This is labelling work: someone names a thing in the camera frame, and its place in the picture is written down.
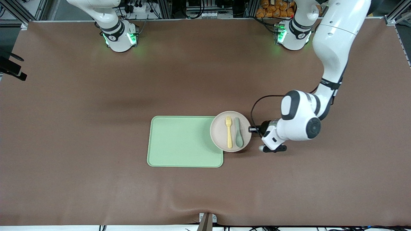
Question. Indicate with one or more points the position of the yellow plastic fork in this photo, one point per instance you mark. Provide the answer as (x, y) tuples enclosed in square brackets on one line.
[(229, 138)]

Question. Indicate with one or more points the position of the white connector strip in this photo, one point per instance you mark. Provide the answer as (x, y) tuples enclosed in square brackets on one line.
[(208, 14)]

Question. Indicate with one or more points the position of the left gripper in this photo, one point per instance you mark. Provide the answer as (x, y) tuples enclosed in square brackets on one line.
[(265, 127)]

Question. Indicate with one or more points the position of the orange packages pile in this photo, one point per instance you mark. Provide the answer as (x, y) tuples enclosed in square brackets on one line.
[(273, 9)]

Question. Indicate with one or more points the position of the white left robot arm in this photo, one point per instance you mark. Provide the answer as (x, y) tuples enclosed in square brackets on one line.
[(337, 38)]

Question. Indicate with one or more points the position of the brown table cover cloth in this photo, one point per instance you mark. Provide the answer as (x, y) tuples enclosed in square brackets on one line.
[(64, 176)]

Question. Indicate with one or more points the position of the beige round plate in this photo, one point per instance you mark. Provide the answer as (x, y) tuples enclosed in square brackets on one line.
[(218, 131)]

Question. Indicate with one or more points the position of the white power strip with plugs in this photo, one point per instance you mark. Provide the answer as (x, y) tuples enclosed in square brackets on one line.
[(141, 9)]

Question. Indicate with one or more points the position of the light green rectangular tray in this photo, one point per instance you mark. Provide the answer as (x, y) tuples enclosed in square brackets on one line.
[(173, 141)]

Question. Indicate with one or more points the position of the grey metal bracket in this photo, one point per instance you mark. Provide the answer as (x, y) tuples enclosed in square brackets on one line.
[(201, 218)]

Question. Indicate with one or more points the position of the green plastic spoon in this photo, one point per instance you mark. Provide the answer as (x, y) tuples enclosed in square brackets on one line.
[(239, 141)]

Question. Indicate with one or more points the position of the tan camera post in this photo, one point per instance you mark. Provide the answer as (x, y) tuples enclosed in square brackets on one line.
[(205, 224)]

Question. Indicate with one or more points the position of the aluminium frame strut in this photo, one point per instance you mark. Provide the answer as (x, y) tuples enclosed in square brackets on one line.
[(396, 14), (17, 12), (41, 9), (165, 9), (252, 8)]

